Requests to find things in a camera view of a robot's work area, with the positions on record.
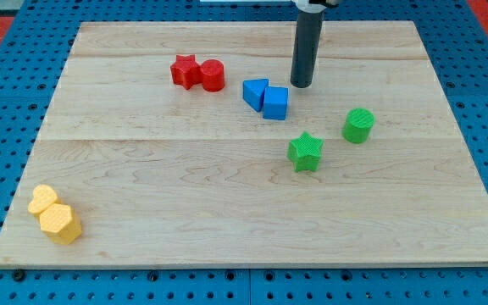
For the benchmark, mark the red cylinder block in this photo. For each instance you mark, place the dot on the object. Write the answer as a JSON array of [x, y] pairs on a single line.
[[213, 75]]

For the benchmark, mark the green cylinder block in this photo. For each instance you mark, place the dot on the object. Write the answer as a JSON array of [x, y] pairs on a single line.
[[359, 122]]

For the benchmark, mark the yellow heart block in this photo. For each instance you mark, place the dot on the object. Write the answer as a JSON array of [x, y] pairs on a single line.
[[43, 197]]

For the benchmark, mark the red star block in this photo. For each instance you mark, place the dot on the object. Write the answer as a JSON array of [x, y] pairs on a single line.
[[185, 71]]

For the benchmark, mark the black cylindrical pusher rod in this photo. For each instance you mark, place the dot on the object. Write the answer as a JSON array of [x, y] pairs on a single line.
[[306, 44]]

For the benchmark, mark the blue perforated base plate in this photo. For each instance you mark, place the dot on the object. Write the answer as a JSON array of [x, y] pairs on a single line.
[[32, 55]]

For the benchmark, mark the green star block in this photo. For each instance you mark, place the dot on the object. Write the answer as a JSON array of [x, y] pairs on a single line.
[[305, 152]]

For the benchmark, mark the blue triangle block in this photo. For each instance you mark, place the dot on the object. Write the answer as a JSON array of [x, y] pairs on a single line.
[[253, 92]]

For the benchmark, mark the blue cube block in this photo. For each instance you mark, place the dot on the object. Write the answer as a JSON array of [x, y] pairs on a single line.
[[275, 103]]

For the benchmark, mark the wooden board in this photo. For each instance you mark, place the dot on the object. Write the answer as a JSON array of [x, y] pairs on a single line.
[[168, 178]]

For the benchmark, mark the yellow hexagon block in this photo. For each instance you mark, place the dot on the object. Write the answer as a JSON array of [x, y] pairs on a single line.
[[61, 224]]

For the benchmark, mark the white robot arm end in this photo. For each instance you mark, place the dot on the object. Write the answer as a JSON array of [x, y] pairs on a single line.
[[315, 6]]

